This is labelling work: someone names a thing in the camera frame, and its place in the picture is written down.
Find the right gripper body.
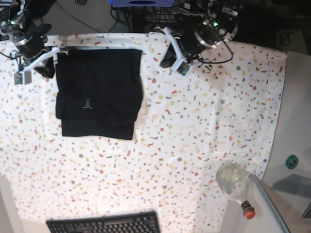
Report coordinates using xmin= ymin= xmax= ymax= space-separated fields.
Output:
xmin=13 ymin=23 xmax=55 ymax=78

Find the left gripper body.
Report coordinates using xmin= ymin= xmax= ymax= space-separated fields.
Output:
xmin=160 ymin=27 xmax=214 ymax=68

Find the black t-shirt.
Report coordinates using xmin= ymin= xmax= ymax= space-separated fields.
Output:
xmin=55 ymin=49 xmax=143 ymax=140

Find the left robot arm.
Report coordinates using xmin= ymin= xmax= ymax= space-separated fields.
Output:
xmin=157 ymin=0 xmax=244 ymax=68

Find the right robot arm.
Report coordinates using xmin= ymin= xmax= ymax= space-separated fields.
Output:
xmin=0 ymin=0 xmax=56 ymax=71

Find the terrazzo pattern tablecloth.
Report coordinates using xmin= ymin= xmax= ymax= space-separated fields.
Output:
xmin=0 ymin=33 xmax=287 ymax=233

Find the blue box with oval hole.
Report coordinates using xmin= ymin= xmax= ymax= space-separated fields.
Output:
xmin=108 ymin=0 xmax=178 ymax=7

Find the clear plastic bottle orange cap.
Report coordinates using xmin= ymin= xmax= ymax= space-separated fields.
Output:
xmin=216 ymin=161 xmax=256 ymax=220

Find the green tape roll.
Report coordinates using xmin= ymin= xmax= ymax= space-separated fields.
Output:
xmin=285 ymin=155 xmax=299 ymax=169

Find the grey laptop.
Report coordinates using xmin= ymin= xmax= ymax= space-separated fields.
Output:
xmin=248 ymin=174 xmax=311 ymax=233

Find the black computer keyboard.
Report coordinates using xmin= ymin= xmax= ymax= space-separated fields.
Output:
xmin=46 ymin=211 xmax=161 ymax=233

